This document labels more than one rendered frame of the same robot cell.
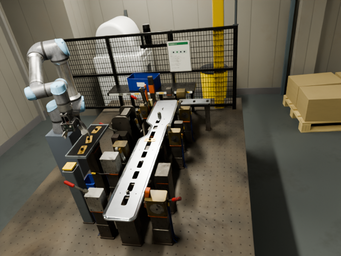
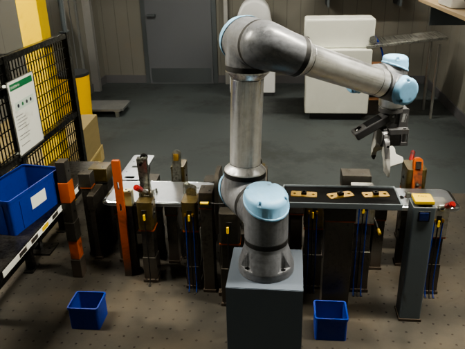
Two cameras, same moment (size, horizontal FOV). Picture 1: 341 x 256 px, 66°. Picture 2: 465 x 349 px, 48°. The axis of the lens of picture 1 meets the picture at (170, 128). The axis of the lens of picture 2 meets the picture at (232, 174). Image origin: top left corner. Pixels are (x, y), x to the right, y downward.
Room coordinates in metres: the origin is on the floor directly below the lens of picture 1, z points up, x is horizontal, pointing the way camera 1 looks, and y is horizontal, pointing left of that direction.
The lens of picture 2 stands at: (2.00, 1.99, 1.90)
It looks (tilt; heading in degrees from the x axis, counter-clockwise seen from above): 23 degrees down; 262
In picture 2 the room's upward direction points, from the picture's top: 1 degrees counter-clockwise
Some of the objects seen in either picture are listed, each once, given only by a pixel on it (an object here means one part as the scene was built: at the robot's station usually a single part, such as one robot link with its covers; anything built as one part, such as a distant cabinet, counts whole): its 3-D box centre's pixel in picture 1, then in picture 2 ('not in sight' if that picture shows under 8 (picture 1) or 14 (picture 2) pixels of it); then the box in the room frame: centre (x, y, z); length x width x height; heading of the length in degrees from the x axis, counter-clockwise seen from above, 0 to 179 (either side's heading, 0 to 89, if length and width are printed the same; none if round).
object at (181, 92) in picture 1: (182, 106); (104, 202); (2.28, -0.14, 0.88); 0.08 x 0.08 x 0.36; 76
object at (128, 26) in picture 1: (127, 68); not in sight; (4.10, 0.55, 0.76); 0.77 x 0.66 x 1.51; 75
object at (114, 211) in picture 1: (150, 141); (276, 194); (1.58, 0.16, 1.00); 1.38 x 0.22 x 0.02; 166
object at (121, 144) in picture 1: (124, 165); (313, 242); (1.48, 0.37, 0.89); 0.12 x 0.08 x 0.38; 76
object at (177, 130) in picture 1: (178, 149); not in sight; (1.61, -0.04, 0.87); 0.12 x 0.07 x 0.35; 76
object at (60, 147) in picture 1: (71, 150); (266, 325); (1.75, 0.81, 0.90); 0.20 x 0.20 x 0.40; 75
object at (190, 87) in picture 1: (151, 89); (32, 208); (2.52, 0.14, 1.01); 0.90 x 0.22 x 0.03; 76
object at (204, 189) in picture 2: not in sight; (209, 239); (1.87, 0.31, 0.91); 0.07 x 0.05 x 0.42; 76
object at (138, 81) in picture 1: (144, 82); (19, 197); (2.54, 0.20, 1.09); 0.30 x 0.17 x 0.13; 67
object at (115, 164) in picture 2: (149, 109); (122, 220); (2.18, 0.17, 0.95); 0.03 x 0.01 x 0.50; 166
